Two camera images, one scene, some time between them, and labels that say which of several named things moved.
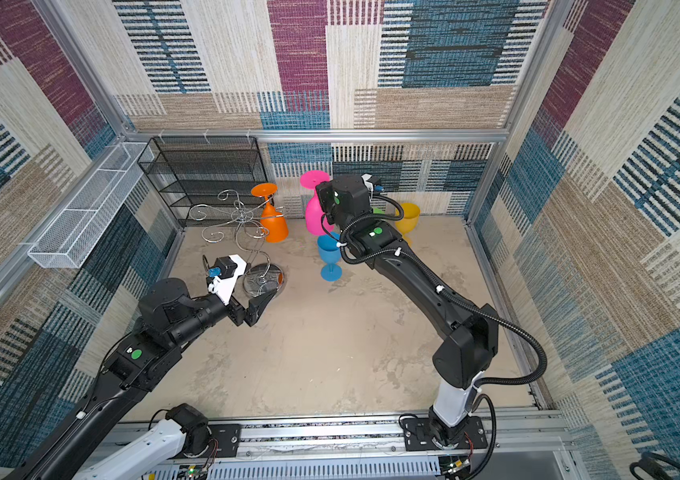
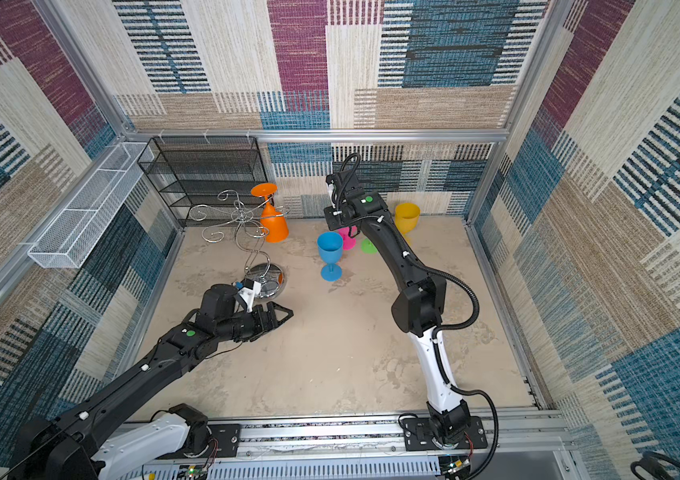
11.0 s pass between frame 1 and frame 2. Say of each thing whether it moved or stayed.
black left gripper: moved
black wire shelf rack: stayed
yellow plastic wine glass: stayed
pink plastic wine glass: moved
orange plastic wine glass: stayed
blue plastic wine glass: stayed
